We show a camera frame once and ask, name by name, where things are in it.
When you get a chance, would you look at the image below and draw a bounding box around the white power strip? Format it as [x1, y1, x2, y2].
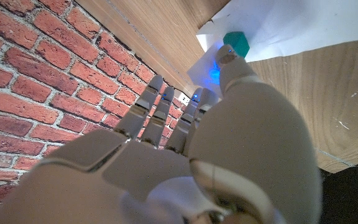
[175, 90, 191, 107]

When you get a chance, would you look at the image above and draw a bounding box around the red brick printed backdrop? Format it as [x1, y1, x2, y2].
[0, 0, 192, 218]

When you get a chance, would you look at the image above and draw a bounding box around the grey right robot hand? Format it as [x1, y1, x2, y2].
[0, 44, 323, 224]

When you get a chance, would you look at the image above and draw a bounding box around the small green block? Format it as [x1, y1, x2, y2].
[223, 30, 250, 59]

